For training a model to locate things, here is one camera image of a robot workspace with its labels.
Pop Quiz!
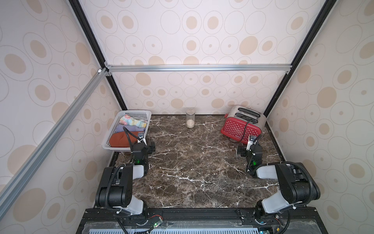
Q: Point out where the rust orange skirt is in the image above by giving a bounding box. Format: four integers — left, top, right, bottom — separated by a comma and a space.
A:
109, 132, 140, 148

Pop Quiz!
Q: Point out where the lavender purple skirt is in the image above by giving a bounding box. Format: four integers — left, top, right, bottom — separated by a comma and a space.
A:
116, 124, 146, 133

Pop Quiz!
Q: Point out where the floral pastel skirt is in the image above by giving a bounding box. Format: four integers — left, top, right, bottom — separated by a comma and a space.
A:
119, 115, 147, 128

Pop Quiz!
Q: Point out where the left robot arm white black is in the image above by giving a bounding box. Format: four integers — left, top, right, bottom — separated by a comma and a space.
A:
95, 141, 155, 216

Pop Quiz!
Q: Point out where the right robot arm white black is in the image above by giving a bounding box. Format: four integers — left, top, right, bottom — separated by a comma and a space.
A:
237, 135, 321, 220

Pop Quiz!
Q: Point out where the white plastic perforated basket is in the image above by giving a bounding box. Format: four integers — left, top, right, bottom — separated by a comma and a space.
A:
102, 110, 152, 152

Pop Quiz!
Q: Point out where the red polka dot toaster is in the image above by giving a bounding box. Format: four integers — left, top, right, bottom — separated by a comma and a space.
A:
221, 105, 266, 144

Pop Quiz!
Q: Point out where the glass jar with white powder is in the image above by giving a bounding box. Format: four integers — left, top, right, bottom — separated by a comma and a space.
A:
186, 109, 195, 129

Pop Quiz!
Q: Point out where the black toaster power cord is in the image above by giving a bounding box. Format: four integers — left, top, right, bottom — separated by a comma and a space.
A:
227, 121, 252, 144

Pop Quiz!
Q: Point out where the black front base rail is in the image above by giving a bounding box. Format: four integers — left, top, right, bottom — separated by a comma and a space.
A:
76, 207, 327, 234

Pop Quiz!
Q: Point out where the horizontal aluminium frame bar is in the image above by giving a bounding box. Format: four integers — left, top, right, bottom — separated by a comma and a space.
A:
107, 64, 292, 73

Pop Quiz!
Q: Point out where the diagonal aluminium frame bar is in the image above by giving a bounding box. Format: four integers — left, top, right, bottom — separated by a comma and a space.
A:
1, 68, 109, 218

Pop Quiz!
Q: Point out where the black left corner post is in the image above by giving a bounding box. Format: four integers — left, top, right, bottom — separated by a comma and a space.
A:
68, 0, 128, 111

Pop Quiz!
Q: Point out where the black corner post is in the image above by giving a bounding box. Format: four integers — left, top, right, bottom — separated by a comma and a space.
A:
68, 0, 128, 111
264, 0, 338, 117

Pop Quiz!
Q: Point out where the black right corner post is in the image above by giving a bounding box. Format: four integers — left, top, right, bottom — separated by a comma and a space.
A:
264, 0, 338, 117

